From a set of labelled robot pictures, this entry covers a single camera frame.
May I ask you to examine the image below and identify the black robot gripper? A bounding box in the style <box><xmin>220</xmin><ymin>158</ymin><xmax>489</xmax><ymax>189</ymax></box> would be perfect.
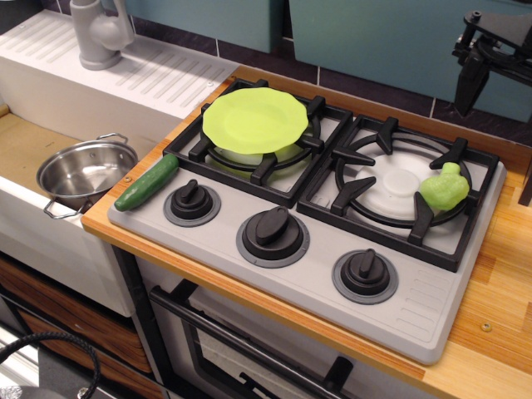
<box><xmin>453</xmin><ymin>11</ymin><xmax>531</xmax><ymax>116</ymax></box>

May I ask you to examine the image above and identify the light green toy cauliflower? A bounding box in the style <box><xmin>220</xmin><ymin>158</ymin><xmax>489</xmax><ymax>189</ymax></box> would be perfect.
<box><xmin>419</xmin><ymin>162</ymin><xmax>470</xmax><ymax>211</ymax></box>

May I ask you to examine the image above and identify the lime green plastic plate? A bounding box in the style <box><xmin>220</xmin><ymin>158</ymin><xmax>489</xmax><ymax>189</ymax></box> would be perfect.
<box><xmin>203</xmin><ymin>87</ymin><xmax>308</xmax><ymax>155</ymax></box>

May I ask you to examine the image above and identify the dark green toy pickle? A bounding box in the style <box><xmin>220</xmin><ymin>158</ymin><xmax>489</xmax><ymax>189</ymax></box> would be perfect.
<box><xmin>114</xmin><ymin>154</ymin><xmax>180</xmax><ymax>212</ymax></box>

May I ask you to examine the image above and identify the stainless steel pot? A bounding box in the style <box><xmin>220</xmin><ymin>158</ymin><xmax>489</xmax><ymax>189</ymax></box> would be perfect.
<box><xmin>36</xmin><ymin>133</ymin><xmax>138</xmax><ymax>219</ymax></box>

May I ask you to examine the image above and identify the white right burner cap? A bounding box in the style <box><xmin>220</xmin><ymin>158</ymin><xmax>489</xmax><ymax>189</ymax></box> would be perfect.
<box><xmin>344</xmin><ymin>143</ymin><xmax>443</xmax><ymax>220</ymax></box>

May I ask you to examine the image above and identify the white burner cap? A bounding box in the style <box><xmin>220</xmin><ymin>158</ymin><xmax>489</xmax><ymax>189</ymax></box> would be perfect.
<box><xmin>344</xmin><ymin>143</ymin><xmax>443</xmax><ymax>220</ymax></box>
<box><xmin>212</xmin><ymin>144</ymin><xmax>309</xmax><ymax>171</ymax></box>

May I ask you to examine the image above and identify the black right burner grate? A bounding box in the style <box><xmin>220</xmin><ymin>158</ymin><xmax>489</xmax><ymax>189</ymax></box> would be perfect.
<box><xmin>298</xmin><ymin>116</ymin><xmax>506</xmax><ymax>272</ymax></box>

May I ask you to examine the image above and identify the black burner grate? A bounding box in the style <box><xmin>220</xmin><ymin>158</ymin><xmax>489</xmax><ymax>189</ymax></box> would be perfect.
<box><xmin>298</xmin><ymin>116</ymin><xmax>506</xmax><ymax>272</ymax></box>
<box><xmin>164</xmin><ymin>79</ymin><xmax>353</xmax><ymax>207</ymax></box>

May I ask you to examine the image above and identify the grey toy stove top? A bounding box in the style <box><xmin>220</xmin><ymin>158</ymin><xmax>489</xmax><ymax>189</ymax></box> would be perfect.
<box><xmin>108</xmin><ymin>79</ymin><xmax>506</xmax><ymax>364</ymax></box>

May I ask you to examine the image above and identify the white left burner cap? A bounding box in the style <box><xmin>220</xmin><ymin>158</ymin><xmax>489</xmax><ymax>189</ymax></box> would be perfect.
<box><xmin>212</xmin><ymin>144</ymin><xmax>309</xmax><ymax>171</ymax></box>

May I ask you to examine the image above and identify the black left burner grate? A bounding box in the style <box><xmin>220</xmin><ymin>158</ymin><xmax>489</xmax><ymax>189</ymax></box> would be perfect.
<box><xmin>164</xmin><ymin>79</ymin><xmax>353</xmax><ymax>207</ymax></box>

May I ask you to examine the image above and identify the black right stove knob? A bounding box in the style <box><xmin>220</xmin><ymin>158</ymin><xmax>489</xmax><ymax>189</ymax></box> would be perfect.
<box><xmin>332</xmin><ymin>249</ymin><xmax>399</xmax><ymax>305</ymax></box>

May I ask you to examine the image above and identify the black stove knob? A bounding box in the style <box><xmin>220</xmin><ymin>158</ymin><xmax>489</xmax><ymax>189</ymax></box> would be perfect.
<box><xmin>236</xmin><ymin>206</ymin><xmax>310</xmax><ymax>268</ymax></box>
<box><xmin>164</xmin><ymin>179</ymin><xmax>221</xmax><ymax>228</ymax></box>
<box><xmin>332</xmin><ymin>249</ymin><xmax>399</xmax><ymax>305</ymax></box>

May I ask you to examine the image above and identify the black middle stove knob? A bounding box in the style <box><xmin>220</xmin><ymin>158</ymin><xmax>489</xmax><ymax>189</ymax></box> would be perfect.
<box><xmin>236</xmin><ymin>206</ymin><xmax>310</xmax><ymax>268</ymax></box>

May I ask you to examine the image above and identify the black left stove knob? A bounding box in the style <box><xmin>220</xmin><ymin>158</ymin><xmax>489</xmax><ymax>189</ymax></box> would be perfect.
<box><xmin>164</xmin><ymin>179</ymin><xmax>221</xmax><ymax>228</ymax></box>

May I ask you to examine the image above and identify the grey toy faucet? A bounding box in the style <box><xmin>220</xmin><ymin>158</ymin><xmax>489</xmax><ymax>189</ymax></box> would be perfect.
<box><xmin>70</xmin><ymin>0</ymin><xmax>135</xmax><ymax>71</ymax></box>

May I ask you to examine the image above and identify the wooden drawer front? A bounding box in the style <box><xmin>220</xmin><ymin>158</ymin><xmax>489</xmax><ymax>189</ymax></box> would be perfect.
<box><xmin>1</xmin><ymin>254</ymin><xmax>164</xmax><ymax>398</ymax></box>

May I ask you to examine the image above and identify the black oven door handle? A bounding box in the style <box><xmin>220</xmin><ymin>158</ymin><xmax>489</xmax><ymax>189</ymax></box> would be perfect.
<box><xmin>149</xmin><ymin>286</ymin><xmax>352</xmax><ymax>398</ymax></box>

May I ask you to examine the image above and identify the black braided cable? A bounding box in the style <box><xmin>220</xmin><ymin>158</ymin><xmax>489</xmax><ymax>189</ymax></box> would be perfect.
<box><xmin>0</xmin><ymin>330</ymin><xmax>101</xmax><ymax>399</ymax></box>

